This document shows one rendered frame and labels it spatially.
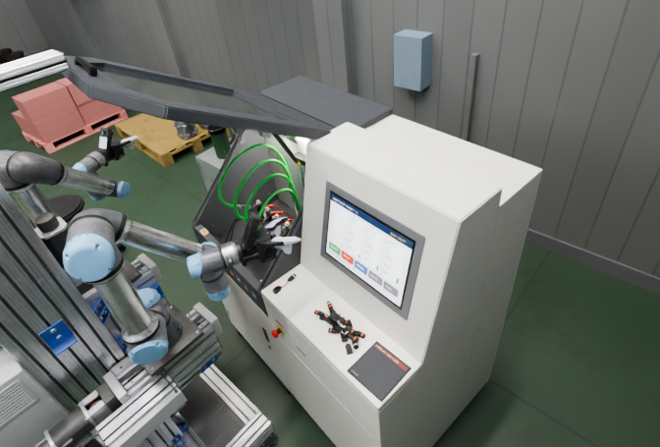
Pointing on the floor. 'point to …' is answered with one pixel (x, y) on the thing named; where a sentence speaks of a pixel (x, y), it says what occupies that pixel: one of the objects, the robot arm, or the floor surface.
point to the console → (391, 421)
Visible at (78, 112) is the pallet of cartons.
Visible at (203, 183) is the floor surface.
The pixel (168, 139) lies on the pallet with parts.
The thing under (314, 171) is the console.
